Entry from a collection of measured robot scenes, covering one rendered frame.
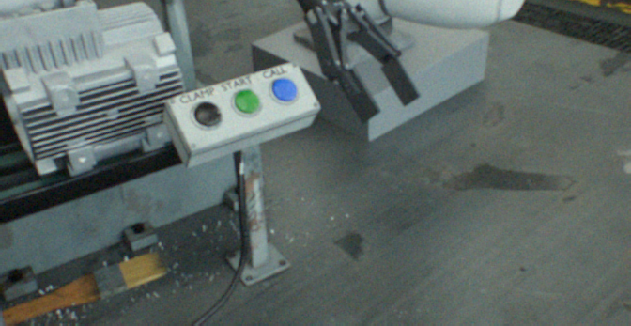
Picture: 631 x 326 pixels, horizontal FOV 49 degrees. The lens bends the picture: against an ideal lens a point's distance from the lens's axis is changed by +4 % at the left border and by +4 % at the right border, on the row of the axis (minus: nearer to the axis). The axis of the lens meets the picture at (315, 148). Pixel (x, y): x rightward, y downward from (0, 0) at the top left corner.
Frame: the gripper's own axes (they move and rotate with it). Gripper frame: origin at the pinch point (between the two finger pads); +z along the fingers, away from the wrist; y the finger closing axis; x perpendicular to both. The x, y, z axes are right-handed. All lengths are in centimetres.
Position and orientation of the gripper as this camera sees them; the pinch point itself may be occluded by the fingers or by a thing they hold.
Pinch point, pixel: (389, 102)
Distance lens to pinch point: 94.7
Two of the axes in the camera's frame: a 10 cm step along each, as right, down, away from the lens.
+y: 5.1, -2.1, 8.3
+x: -6.9, 4.7, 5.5
